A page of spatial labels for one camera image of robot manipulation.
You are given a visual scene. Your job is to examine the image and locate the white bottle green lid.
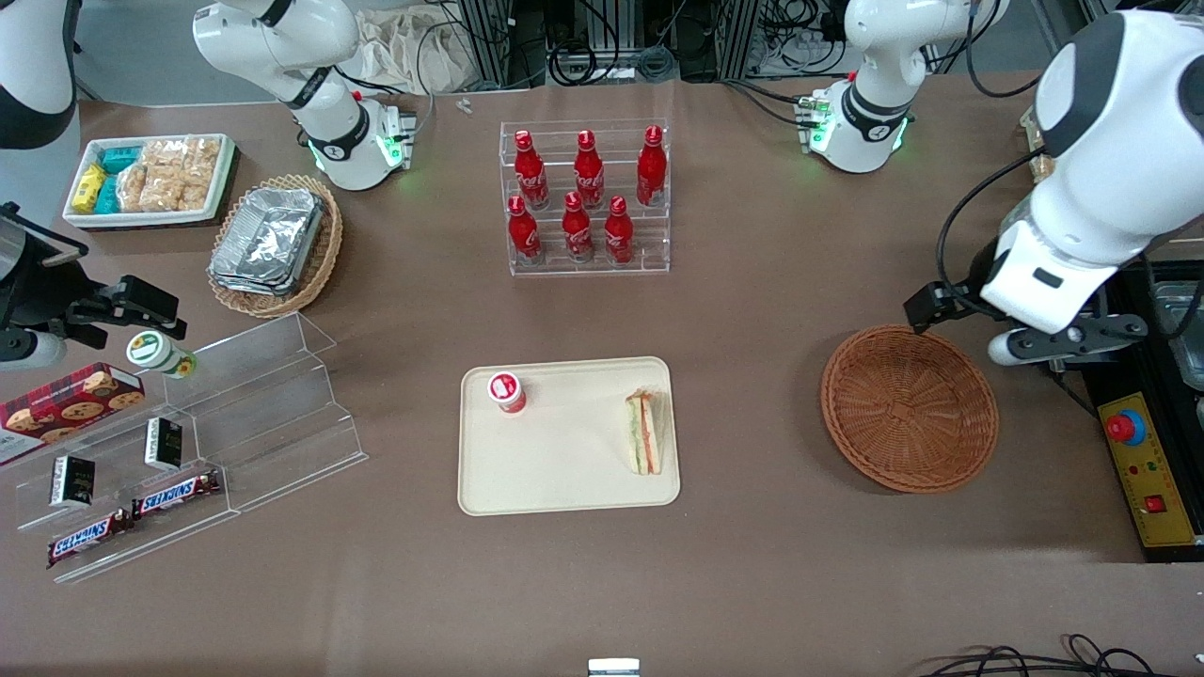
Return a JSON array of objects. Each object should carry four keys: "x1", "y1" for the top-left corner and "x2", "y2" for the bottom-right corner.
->
[{"x1": 126, "y1": 331, "x2": 198, "y2": 381}]

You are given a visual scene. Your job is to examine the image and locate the clear acrylic stepped shelf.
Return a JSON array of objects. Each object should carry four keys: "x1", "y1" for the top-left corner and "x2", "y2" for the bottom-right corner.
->
[
  {"x1": 0, "y1": 404, "x2": 241, "y2": 586},
  {"x1": 158, "y1": 312, "x2": 370, "y2": 514}
]

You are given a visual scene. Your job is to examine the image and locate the clear acrylic bottle rack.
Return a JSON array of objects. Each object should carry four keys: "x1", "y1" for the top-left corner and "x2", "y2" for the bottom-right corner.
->
[{"x1": 499, "y1": 118, "x2": 672, "y2": 276}]

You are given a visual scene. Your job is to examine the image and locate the oval tan wicker basket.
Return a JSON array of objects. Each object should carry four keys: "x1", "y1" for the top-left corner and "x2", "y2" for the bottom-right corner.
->
[{"x1": 207, "y1": 174, "x2": 344, "y2": 319}]

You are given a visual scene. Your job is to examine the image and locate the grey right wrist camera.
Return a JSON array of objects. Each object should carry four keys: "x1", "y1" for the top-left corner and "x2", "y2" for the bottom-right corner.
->
[{"x1": 0, "y1": 329, "x2": 69, "y2": 370}]

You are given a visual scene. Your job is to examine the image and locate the yellow snack pack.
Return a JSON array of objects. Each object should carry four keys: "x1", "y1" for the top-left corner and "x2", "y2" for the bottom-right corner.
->
[{"x1": 71, "y1": 165, "x2": 108, "y2": 214}]

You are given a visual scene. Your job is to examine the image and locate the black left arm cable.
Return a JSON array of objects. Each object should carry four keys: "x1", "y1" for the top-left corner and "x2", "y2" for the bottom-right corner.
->
[{"x1": 935, "y1": 149, "x2": 1047, "y2": 294}]

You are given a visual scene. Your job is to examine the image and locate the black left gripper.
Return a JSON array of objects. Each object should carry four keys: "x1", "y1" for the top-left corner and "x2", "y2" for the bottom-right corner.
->
[{"x1": 904, "y1": 277, "x2": 990, "y2": 336}]

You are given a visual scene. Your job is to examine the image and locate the red tartan cookie box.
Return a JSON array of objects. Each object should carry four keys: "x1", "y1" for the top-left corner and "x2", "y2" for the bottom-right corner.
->
[{"x1": 0, "y1": 362, "x2": 147, "y2": 467}]

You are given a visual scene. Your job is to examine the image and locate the white cloth bag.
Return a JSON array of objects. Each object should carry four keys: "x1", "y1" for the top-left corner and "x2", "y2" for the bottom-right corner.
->
[{"x1": 360, "y1": 5, "x2": 473, "y2": 95}]

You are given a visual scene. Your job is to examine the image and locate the beige plastic tray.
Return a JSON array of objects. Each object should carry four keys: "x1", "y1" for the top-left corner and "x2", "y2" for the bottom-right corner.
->
[{"x1": 457, "y1": 355, "x2": 682, "y2": 517}]

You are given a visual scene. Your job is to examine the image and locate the white rectangular snack tray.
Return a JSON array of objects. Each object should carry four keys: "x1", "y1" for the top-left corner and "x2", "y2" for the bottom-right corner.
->
[{"x1": 62, "y1": 134, "x2": 237, "y2": 229}]

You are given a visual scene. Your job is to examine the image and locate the snickers chocolate bar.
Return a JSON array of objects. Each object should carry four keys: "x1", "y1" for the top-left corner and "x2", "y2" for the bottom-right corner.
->
[
  {"x1": 46, "y1": 509, "x2": 136, "y2": 570},
  {"x1": 131, "y1": 468, "x2": 224, "y2": 521}
]

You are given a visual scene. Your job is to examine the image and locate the red cola bottle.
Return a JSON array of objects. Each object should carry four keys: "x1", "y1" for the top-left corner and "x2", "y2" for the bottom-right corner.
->
[
  {"x1": 562, "y1": 192, "x2": 596, "y2": 265},
  {"x1": 514, "y1": 130, "x2": 550, "y2": 211},
  {"x1": 636, "y1": 125, "x2": 669, "y2": 209},
  {"x1": 603, "y1": 196, "x2": 636, "y2": 267},
  {"x1": 507, "y1": 195, "x2": 546, "y2": 265},
  {"x1": 573, "y1": 130, "x2": 606, "y2": 211}
]

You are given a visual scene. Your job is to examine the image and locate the yellow emergency stop box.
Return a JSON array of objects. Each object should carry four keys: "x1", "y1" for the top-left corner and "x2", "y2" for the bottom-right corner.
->
[{"x1": 1098, "y1": 392, "x2": 1201, "y2": 549}]

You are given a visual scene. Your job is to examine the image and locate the black left base cables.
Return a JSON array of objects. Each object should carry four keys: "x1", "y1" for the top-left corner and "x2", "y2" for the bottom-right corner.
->
[{"x1": 722, "y1": 78, "x2": 821, "y2": 130}]

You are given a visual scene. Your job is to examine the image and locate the coiled black cable bundle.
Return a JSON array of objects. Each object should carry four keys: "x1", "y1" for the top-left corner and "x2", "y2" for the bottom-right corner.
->
[{"x1": 548, "y1": 39, "x2": 680, "y2": 86}]

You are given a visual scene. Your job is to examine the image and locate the round brown wicker basket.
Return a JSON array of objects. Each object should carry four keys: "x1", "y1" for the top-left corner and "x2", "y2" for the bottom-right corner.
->
[{"x1": 820, "y1": 324, "x2": 1000, "y2": 495}]

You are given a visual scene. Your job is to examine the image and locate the red lid yogurt cup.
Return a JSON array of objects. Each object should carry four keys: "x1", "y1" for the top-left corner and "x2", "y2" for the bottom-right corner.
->
[{"x1": 486, "y1": 371, "x2": 529, "y2": 416}]

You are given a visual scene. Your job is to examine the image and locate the steel container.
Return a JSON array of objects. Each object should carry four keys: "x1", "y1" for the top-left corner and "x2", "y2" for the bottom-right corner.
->
[{"x1": 1148, "y1": 265, "x2": 1204, "y2": 379}]

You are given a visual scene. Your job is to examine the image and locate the triangle sandwich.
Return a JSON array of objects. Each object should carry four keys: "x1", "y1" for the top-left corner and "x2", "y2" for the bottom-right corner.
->
[{"x1": 624, "y1": 387, "x2": 667, "y2": 477}]

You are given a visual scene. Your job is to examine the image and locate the black right base cable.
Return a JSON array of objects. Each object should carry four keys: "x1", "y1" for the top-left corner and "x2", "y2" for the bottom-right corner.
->
[{"x1": 343, "y1": 19, "x2": 438, "y2": 147}]

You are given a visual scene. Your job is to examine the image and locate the aluminium foil container stack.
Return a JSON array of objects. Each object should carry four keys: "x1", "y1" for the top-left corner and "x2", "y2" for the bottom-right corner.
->
[{"x1": 208, "y1": 186, "x2": 326, "y2": 298}]

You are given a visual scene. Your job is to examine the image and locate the black floor cable bundle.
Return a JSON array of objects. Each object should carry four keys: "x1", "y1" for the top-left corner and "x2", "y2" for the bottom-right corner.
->
[{"x1": 927, "y1": 634, "x2": 1172, "y2": 677}]

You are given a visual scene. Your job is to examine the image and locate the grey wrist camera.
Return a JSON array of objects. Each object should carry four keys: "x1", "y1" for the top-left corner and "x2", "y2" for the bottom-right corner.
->
[
  {"x1": 987, "y1": 314, "x2": 1149, "y2": 368},
  {"x1": 0, "y1": 329, "x2": 69, "y2": 370}
]

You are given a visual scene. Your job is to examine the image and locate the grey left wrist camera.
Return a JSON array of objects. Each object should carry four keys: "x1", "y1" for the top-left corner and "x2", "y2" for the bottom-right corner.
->
[{"x1": 987, "y1": 314, "x2": 1149, "y2": 368}]

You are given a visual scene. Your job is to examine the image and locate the white wire rack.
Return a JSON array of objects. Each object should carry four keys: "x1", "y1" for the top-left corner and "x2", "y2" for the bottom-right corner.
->
[{"x1": 1020, "y1": 102, "x2": 1056, "y2": 185}]

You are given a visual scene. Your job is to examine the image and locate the small black carton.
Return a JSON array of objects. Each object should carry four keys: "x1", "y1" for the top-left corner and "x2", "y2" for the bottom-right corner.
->
[
  {"x1": 144, "y1": 417, "x2": 185, "y2": 472},
  {"x1": 49, "y1": 455, "x2": 97, "y2": 511}
]

